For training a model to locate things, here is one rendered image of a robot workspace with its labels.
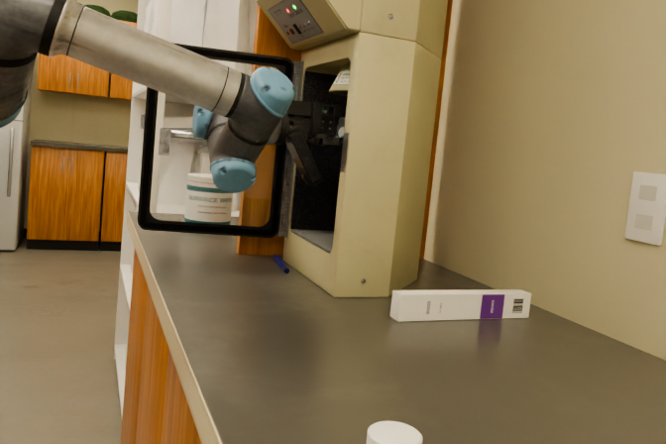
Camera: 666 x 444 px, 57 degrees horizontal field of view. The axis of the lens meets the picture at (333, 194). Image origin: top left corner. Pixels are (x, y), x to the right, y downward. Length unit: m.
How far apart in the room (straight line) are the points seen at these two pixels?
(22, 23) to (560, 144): 0.95
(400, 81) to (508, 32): 0.42
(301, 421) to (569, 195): 0.78
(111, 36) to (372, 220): 0.53
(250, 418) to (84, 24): 0.58
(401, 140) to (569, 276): 0.41
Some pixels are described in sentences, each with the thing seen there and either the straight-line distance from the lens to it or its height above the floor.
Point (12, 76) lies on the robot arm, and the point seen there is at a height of 1.26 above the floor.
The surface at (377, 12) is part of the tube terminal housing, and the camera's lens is 1.12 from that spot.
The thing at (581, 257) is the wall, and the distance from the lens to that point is 1.23.
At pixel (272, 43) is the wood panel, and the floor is 1.42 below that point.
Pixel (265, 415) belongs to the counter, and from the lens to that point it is 0.65.
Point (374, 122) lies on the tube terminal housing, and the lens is 1.10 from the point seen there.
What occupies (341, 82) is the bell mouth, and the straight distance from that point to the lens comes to 1.20.
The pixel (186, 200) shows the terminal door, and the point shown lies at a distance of 1.36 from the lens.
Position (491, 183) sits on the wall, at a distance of 1.45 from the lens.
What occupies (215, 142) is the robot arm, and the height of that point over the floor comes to 1.20.
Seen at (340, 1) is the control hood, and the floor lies 1.45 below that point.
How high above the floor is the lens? 1.21
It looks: 5 degrees down
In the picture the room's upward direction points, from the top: 6 degrees clockwise
